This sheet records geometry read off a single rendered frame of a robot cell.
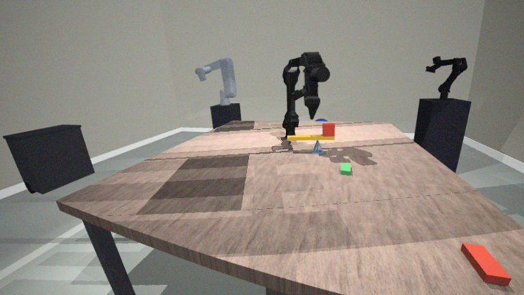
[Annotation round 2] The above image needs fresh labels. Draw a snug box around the red flat bar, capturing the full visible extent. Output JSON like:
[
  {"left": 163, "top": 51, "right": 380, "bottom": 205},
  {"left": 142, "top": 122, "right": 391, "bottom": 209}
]
[{"left": 461, "top": 243, "right": 512, "bottom": 286}]

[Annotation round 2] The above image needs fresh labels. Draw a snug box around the green rectangular block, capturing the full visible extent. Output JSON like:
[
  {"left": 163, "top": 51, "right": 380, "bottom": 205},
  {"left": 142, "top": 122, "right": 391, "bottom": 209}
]
[{"left": 340, "top": 163, "right": 351, "bottom": 175}]

